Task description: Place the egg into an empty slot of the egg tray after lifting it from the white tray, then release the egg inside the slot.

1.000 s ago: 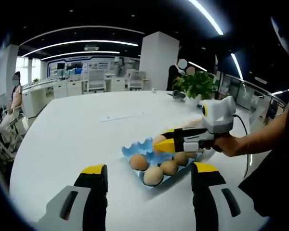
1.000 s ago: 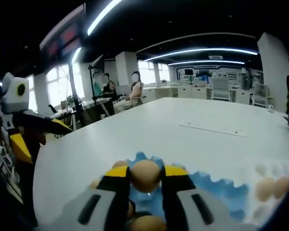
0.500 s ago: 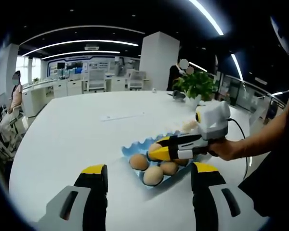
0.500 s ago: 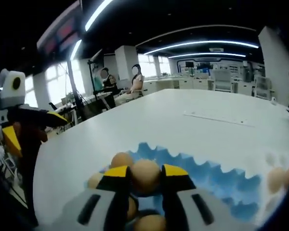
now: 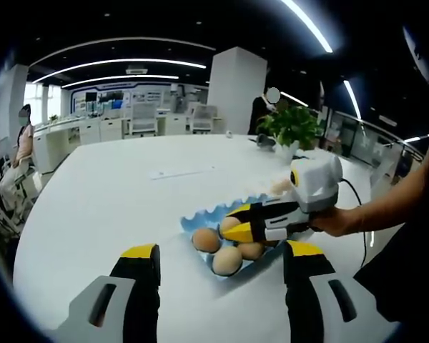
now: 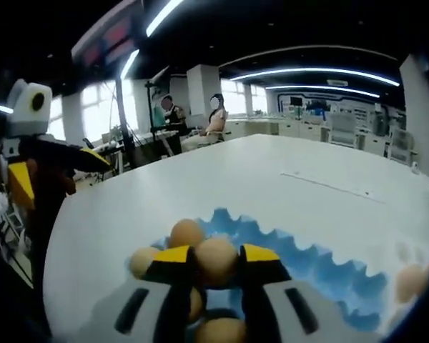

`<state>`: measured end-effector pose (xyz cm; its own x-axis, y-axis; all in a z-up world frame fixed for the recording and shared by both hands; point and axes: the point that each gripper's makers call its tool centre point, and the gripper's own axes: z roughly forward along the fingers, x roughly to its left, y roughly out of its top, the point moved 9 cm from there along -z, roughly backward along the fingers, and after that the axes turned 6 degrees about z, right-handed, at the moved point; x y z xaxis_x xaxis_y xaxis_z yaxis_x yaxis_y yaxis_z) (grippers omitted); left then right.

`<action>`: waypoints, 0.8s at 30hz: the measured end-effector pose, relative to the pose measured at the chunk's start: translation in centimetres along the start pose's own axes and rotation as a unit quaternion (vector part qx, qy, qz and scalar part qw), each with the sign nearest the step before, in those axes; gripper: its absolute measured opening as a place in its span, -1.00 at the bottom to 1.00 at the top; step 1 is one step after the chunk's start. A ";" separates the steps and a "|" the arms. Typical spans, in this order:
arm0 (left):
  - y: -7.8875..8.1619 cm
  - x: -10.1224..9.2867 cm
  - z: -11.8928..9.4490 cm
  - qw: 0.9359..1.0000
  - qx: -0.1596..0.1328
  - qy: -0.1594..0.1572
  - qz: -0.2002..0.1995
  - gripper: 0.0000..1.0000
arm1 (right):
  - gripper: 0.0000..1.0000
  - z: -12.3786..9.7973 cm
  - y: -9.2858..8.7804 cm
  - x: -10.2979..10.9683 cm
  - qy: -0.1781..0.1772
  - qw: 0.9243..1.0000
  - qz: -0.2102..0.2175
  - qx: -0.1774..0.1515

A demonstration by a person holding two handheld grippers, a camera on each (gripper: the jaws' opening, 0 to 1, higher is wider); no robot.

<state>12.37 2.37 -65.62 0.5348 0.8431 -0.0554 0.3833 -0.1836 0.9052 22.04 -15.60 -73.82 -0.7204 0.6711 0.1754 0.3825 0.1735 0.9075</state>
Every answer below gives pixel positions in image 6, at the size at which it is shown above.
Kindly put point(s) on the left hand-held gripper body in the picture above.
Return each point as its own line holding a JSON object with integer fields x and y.
{"x": 25, "y": 118}

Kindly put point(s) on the small white round gadget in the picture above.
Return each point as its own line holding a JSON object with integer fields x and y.
{"x": 415, "y": 167}

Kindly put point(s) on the long ceiling light strip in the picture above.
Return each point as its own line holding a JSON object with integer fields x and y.
{"x": 307, "y": 69}
{"x": 162, "y": 18}
{"x": 325, "y": 86}

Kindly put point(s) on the blue egg tray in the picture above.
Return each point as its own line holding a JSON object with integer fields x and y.
{"x": 307, "y": 271}

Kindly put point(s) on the single brown egg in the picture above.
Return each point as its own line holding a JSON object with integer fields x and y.
{"x": 216, "y": 261}

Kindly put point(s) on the group of brown eggs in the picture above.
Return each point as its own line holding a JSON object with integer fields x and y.
{"x": 187, "y": 234}
{"x": 411, "y": 282}

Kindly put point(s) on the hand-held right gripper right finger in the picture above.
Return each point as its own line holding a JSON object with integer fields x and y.
{"x": 293, "y": 314}

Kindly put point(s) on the black light stand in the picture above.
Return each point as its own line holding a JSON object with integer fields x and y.
{"x": 151, "y": 107}

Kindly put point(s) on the white mesh office chair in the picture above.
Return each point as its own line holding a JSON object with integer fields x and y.
{"x": 345, "y": 128}
{"x": 403, "y": 146}

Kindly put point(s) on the person's left hand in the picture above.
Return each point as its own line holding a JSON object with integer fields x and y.
{"x": 50, "y": 182}

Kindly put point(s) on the row of white cabinets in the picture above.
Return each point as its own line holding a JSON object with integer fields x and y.
{"x": 264, "y": 126}

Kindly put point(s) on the hanging display screen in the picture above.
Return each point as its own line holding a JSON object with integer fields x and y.
{"x": 111, "y": 39}

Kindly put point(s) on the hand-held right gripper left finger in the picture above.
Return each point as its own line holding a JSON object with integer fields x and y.
{"x": 128, "y": 314}

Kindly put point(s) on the short ceiling light strip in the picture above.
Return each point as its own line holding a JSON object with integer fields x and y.
{"x": 129, "y": 64}

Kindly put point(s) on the ceiling air conditioner unit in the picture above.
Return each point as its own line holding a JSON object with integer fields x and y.
{"x": 337, "y": 82}

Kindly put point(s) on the small black monitor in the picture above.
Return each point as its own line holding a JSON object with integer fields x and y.
{"x": 295, "y": 101}

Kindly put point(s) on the white foam egg holder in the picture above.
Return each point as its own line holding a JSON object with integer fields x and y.
{"x": 416, "y": 250}

